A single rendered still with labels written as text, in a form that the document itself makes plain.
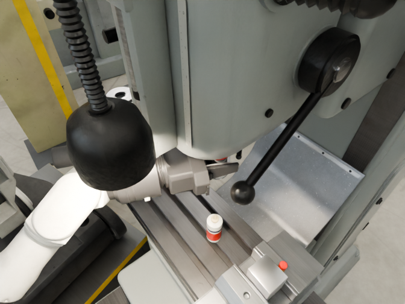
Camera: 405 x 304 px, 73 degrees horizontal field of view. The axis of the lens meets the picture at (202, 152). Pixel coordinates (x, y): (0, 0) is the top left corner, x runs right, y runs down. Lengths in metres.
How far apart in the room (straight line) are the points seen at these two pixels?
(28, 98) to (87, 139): 2.04
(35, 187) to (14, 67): 0.92
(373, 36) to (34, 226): 0.50
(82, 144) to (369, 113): 0.62
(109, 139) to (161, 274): 0.69
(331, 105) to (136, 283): 0.69
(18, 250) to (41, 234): 0.06
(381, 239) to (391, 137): 1.42
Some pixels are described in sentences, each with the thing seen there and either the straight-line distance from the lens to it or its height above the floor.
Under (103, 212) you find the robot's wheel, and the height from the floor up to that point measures 0.60.
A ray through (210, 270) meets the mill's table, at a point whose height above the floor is 0.90.
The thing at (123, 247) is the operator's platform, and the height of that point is 0.40.
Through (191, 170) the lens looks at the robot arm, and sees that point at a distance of 0.45.
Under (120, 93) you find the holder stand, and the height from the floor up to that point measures 1.09.
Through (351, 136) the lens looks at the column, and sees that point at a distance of 0.78.
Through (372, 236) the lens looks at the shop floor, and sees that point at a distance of 2.08.
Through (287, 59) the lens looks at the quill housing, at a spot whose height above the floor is 1.47.
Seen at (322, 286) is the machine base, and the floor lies 0.20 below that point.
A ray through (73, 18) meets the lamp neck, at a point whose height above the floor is 1.54.
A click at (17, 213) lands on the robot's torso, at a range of 1.23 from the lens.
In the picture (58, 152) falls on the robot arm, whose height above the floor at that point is 1.30.
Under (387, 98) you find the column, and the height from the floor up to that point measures 1.27.
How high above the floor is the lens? 1.61
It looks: 46 degrees down
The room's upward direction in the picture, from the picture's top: straight up
